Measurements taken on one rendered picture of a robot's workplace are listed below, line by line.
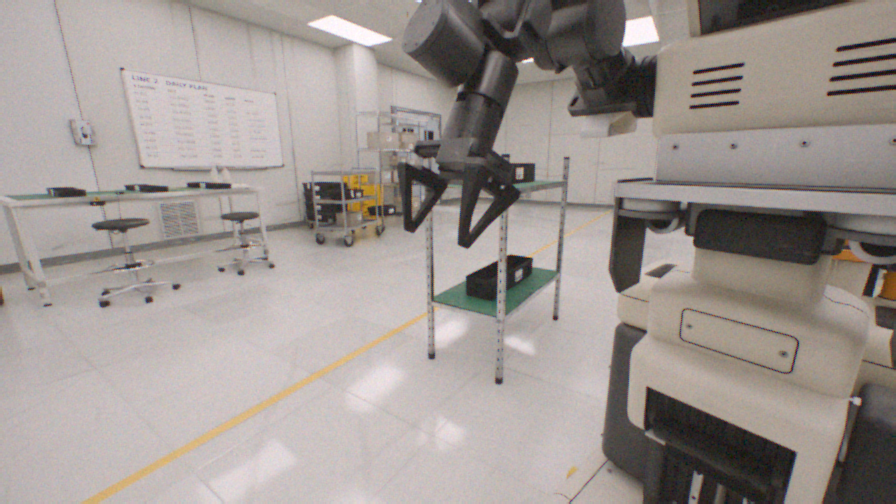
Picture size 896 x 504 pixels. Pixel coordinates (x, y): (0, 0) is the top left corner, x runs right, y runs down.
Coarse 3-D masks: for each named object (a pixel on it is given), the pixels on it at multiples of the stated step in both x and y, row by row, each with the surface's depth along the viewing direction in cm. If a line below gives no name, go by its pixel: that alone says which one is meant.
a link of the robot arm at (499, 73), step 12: (492, 48) 36; (492, 60) 36; (504, 60) 37; (480, 72) 37; (492, 72) 36; (504, 72) 37; (516, 72) 38; (468, 84) 37; (480, 84) 36; (492, 84) 36; (504, 84) 37; (492, 96) 37; (504, 96) 37; (504, 108) 38
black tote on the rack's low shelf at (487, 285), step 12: (492, 264) 219; (516, 264) 238; (528, 264) 225; (468, 276) 196; (480, 276) 208; (492, 276) 221; (516, 276) 210; (468, 288) 194; (480, 288) 190; (492, 288) 186; (492, 300) 188
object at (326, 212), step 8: (304, 184) 561; (320, 184) 543; (328, 184) 536; (336, 184) 549; (344, 184) 563; (304, 192) 565; (312, 192) 559; (320, 192) 549; (312, 200) 561; (312, 208) 567; (320, 208) 555; (328, 208) 547; (336, 208) 558; (304, 216) 576; (312, 216) 571; (320, 216) 559; (328, 216) 551; (312, 224) 579
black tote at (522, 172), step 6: (516, 168) 195; (522, 168) 202; (528, 168) 209; (534, 168) 217; (516, 174) 196; (522, 174) 203; (528, 174) 211; (534, 174) 219; (516, 180) 197; (522, 180) 204; (528, 180) 212; (534, 180) 220
